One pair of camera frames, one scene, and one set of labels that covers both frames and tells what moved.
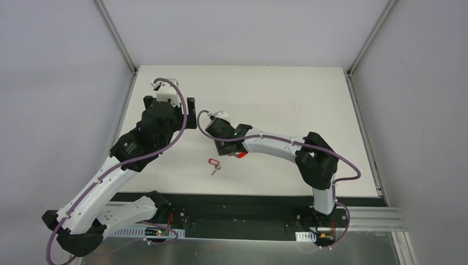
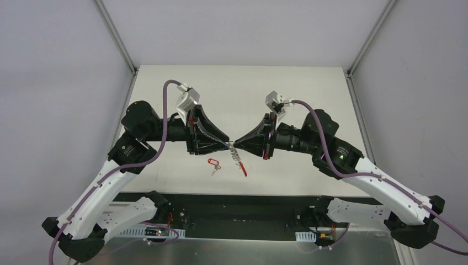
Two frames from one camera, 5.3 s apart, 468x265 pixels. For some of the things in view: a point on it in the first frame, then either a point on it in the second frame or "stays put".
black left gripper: x=191 y=112 → x=191 y=131
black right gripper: x=212 y=131 → x=270 y=136
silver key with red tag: x=216 y=163 stays put
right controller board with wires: x=324 y=238 stays put
